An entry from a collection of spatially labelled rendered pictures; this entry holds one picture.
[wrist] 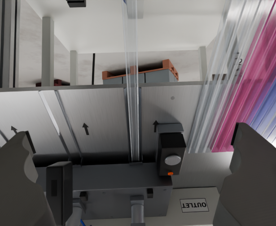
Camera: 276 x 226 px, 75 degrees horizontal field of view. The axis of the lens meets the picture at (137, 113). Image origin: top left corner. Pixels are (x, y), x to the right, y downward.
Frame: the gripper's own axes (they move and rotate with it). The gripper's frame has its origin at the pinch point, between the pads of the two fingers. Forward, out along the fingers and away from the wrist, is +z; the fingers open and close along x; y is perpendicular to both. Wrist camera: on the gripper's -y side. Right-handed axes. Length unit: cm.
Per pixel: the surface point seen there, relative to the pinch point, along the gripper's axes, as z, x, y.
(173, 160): 9.0, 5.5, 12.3
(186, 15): 63, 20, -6
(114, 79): 282, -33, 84
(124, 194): 10.0, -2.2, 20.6
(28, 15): 170, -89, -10
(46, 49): 55, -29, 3
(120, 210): 11.6, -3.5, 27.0
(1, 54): 40, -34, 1
